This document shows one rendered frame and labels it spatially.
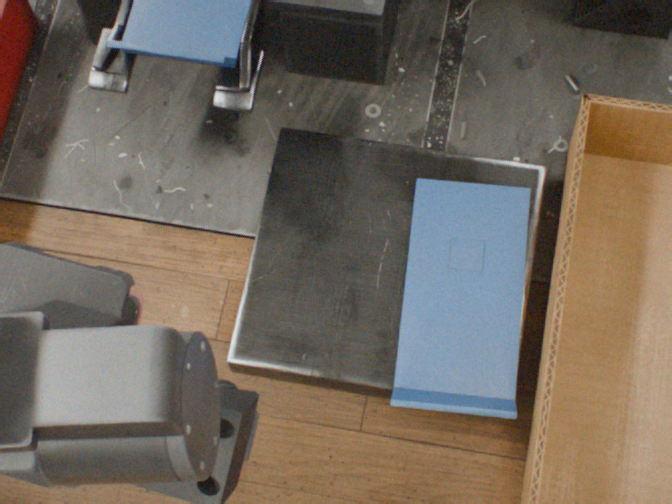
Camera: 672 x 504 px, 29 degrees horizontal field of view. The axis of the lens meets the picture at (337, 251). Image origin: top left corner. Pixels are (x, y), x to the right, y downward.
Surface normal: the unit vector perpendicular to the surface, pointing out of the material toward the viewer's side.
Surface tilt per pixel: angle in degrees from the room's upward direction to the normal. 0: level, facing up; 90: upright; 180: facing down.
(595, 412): 0
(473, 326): 0
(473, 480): 0
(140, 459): 54
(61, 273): 30
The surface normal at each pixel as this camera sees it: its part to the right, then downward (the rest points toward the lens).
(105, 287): -0.14, 0.11
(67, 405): -0.16, -0.39
